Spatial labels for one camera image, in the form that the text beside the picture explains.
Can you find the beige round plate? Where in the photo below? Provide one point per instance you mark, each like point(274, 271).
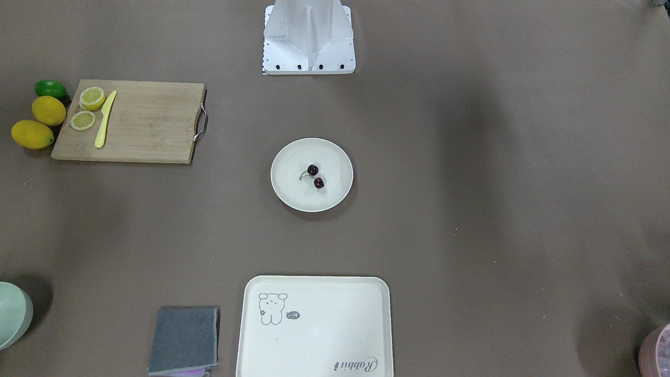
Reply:
point(336, 170)

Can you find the dark red cherry pair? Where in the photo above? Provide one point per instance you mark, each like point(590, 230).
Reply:
point(312, 172)

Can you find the white rabbit tray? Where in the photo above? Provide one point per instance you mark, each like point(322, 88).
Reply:
point(316, 326)

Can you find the wooden cutting board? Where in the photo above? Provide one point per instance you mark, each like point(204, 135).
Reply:
point(149, 122)

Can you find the grey folded cloth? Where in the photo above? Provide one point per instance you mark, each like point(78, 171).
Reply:
point(185, 341)

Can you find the yellow plastic knife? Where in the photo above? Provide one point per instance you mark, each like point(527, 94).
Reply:
point(101, 135)

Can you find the lemon slice near lime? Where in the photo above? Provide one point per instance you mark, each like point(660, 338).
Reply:
point(92, 98)

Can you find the yellow lemon near lime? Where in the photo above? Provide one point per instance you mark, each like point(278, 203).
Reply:
point(48, 110)

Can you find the green lime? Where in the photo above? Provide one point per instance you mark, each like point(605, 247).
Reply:
point(51, 88)

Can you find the yellow lemon outer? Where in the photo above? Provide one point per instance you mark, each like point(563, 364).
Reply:
point(32, 134)

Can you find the mint green bowl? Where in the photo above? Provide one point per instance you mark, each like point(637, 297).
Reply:
point(16, 313)

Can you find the pink bowl with ice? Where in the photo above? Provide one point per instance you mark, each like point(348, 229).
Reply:
point(653, 356)

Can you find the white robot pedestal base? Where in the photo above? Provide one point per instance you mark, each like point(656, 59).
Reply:
point(308, 38)

